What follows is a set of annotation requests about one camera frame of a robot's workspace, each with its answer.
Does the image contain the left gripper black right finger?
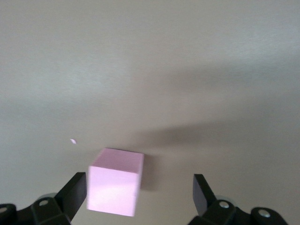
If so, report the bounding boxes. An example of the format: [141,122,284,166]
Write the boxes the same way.
[188,174,250,225]

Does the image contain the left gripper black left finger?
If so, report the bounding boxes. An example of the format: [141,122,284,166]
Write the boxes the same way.
[30,172,87,225]

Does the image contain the pink foam cube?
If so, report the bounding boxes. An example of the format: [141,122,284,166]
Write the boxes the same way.
[86,147,144,218]

